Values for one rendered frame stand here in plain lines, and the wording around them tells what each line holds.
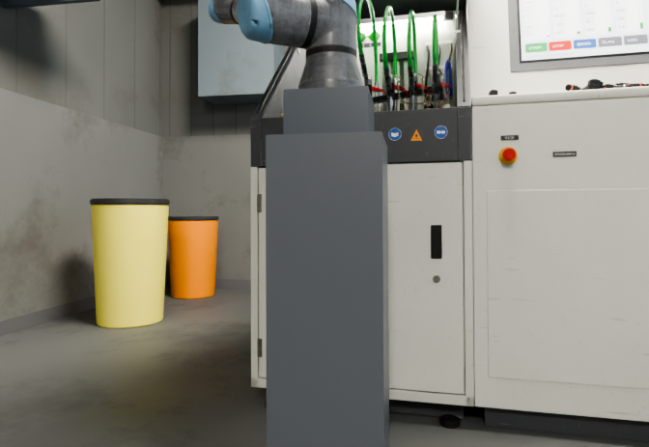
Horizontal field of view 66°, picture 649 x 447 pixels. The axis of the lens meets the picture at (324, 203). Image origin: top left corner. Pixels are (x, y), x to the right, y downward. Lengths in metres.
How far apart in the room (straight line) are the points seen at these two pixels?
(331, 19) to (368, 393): 0.78
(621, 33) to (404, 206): 0.92
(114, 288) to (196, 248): 0.97
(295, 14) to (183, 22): 3.70
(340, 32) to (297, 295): 0.57
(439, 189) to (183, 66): 3.45
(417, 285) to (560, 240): 0.42
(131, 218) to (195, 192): 1.53
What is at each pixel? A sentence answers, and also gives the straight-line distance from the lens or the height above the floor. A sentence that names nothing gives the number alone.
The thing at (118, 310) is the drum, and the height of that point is 0.10.
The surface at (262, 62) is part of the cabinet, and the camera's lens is 4.08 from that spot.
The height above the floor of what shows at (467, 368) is 0.18.
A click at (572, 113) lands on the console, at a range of 1.59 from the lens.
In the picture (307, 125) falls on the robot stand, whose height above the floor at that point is 0.82.
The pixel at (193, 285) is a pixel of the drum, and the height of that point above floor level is 0.10.
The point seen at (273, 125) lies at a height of 0.92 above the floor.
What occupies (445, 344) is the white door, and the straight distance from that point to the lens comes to 1.58.
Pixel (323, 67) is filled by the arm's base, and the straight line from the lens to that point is 1.11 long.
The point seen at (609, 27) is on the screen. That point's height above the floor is 1.24.
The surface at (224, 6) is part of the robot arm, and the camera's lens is 1.52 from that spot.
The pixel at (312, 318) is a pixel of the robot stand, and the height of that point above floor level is 0.43.
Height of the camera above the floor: 0.64
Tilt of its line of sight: 1 degrees up
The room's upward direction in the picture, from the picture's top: straight up
